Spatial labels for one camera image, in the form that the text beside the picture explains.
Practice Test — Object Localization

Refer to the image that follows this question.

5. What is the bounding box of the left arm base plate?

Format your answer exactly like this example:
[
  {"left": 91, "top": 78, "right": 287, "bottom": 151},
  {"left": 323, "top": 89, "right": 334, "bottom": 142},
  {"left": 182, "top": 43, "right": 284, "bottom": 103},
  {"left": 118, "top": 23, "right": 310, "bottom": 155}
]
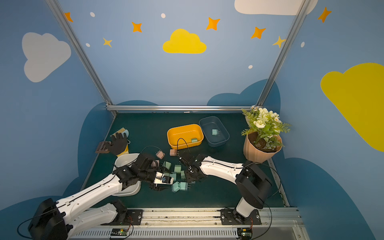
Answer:
[{"left": 102, "top": 209, "right": 144, "bottom": 226}]

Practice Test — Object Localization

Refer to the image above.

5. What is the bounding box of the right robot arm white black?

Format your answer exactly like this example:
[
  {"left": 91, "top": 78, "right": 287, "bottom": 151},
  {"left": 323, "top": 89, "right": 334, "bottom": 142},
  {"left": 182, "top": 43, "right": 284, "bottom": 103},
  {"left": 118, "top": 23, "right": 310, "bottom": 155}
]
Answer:
[{"left": 179, "top": 153, "right": 272, "bottom": 219}]

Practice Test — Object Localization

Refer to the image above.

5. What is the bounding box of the yellow storage box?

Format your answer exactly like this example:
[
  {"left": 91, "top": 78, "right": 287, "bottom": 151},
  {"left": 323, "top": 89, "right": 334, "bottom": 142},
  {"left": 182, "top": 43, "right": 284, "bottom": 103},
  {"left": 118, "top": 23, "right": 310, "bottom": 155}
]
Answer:
[{"left": 167, "top": 124, "right": 204, "bottom": 150}]

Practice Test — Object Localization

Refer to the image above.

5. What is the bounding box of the green plug bottom right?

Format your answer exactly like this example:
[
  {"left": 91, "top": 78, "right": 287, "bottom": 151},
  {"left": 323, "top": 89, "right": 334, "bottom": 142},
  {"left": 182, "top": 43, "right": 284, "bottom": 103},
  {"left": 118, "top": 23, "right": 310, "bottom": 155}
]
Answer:
[{"left": 180, "top": 182, "right": 189, "bottom": 191}]

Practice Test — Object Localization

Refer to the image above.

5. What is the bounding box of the green plug cluster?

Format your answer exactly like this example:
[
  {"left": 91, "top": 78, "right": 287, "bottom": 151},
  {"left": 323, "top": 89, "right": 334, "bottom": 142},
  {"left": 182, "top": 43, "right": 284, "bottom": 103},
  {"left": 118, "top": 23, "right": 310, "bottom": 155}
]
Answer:
[
  {"left": 163, "top": 161, "right": 172, "bottom": 170},
  {"left": 174, "top": 165, "right": 182, "bottom": 174}
]

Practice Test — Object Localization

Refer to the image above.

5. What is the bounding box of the blue plug middle cluster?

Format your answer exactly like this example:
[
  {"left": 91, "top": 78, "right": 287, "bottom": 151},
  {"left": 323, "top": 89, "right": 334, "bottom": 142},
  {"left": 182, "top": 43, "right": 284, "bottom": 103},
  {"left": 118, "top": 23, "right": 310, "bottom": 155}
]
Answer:
[{"left": 170, "top": 173, "right": 177, "bottom": 181}]

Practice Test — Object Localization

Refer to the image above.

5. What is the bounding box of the white storage tray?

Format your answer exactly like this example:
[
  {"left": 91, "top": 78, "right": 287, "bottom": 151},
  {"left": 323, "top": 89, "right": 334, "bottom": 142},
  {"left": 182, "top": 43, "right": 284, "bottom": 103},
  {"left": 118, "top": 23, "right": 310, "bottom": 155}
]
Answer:
[{"left": 113, "top": 153, "right": 141, "bottom": 197}]

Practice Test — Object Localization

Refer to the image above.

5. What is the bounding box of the aluminium frame right post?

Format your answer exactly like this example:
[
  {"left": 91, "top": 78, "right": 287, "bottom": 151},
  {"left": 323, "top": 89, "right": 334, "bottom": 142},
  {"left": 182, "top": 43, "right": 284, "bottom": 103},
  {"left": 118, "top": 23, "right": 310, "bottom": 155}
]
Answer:
[{"left": 257, "top": 0, "right": 312, "bottom": 106}]

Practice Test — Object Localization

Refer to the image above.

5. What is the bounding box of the pink plug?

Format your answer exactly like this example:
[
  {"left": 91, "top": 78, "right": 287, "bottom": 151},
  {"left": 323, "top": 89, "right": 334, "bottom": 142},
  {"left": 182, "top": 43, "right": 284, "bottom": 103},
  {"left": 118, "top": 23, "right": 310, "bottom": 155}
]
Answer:
[
  {"left": 151, "top": 160, "right": 160, "bottom": 168},
  {"left": 170, "top": 149, "right": 178, "bottom": 157},
  {"left": 156, "top": 151, "right": 165, "bottom": 160}
]

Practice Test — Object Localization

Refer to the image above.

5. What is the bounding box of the aluminium frame back bar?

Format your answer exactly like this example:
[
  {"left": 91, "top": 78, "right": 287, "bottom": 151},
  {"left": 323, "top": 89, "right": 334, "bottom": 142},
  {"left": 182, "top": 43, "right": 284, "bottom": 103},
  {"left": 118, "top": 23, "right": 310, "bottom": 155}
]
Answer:
[{"left": 106, "top": 105, "right": 251, "bottom": 112}]

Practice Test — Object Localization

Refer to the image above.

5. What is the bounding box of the yellow blue sponge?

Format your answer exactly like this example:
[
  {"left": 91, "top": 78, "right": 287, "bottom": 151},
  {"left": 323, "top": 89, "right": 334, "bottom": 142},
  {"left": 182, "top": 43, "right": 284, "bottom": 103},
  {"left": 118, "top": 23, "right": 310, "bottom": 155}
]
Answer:
[{"left": 111, "top": 128, "right": 129, "bottom": 137}]

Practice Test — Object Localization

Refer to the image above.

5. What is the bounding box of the blue storage box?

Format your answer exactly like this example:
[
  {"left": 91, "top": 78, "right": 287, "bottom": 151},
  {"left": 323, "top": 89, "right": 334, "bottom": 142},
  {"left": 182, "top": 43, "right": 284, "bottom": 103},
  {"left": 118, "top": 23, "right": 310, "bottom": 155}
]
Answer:
[{"left": 199, "top": 116, "right": 230, "bottom": 148}]

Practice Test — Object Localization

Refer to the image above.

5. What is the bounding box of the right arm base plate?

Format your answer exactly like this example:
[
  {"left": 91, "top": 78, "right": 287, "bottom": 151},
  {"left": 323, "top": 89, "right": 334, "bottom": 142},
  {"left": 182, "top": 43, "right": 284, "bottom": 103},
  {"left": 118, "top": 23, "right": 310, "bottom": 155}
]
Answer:
[{"left": 220, "top": 208, "right": 262, "bottom": 225}]

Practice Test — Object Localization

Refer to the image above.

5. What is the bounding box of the brown grid drain cover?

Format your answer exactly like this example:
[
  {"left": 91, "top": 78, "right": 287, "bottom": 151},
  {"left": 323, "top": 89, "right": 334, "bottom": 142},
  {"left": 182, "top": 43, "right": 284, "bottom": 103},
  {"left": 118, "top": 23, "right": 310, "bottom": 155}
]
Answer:
[{"left": 95, "top": 141, "right": 111, "bottom": 154}]

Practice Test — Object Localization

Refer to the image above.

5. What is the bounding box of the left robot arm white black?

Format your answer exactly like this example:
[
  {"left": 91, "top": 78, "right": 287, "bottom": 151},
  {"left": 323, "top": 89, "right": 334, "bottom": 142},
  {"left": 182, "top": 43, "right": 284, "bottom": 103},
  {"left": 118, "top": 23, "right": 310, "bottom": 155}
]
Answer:
[{"left": 28, "top": 154, "right": 174, "bottom": 240}]

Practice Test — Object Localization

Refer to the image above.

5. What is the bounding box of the black rubber glove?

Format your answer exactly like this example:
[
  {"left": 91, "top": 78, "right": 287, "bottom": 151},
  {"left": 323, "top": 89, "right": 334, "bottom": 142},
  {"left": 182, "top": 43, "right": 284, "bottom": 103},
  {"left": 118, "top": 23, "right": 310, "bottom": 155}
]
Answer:
[{"left": 106, "top": 133, "right": 129, "bottom": 157}]

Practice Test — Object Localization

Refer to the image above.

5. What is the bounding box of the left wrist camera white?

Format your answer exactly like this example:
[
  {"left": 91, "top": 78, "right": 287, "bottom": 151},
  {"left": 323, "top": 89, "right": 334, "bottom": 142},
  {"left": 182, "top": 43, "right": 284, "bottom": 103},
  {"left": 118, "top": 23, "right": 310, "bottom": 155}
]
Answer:
[{"left": 153, "top": 172, "right": 174, "bottom": 185}]

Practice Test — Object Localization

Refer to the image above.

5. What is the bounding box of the aluminium frame left post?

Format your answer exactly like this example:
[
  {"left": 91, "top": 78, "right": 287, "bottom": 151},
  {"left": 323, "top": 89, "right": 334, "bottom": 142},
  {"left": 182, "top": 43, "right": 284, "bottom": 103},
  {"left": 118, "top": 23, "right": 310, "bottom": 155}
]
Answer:
[{"left": 46, "top": 0, "right": 113, "bottom": 108}]

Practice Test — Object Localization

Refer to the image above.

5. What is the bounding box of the potted artificial flower plant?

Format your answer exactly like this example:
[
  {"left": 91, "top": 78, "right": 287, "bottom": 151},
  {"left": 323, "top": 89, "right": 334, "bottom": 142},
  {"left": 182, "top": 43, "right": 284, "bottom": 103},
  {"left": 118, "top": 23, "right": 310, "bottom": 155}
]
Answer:
[{"left": 242, "top": 106, "right": 291, "bottom": 164}]

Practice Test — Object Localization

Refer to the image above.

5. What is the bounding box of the blue plug bottom left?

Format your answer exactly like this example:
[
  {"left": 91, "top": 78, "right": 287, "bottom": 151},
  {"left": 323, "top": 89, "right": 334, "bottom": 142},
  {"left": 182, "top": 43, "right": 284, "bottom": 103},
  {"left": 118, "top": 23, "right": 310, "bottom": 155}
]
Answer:
[{"left": 172, "top": 182, "right": 181, "bottom": 193}]

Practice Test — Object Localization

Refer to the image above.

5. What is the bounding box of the aluminium frame rail front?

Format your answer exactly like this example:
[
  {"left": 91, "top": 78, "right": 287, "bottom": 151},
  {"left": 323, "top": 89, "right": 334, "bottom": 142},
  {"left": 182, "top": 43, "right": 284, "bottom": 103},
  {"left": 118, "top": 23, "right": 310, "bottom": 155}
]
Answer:
[{"left": 68, "top": 208, "right": 310, "bottom": 240}]

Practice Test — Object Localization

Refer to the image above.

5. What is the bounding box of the aluminium frame post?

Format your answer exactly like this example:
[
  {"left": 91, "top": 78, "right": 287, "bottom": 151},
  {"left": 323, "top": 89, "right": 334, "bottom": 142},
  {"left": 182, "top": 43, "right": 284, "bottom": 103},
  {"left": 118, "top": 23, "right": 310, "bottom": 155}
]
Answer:
[
  {"left": 46, "top": 0, "right": 113, "bottom": 108},
  {"left": 257, "top": 0, "right": 312, "bottom": 106}
]

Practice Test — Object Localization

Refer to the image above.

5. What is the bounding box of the blue plug isolated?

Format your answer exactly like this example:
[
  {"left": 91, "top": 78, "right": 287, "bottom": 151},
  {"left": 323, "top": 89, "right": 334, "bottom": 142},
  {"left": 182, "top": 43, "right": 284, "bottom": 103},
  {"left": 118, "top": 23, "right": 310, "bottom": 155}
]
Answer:
[{"left": 212, "top": 129, "right": 221, "bottom": 136}]

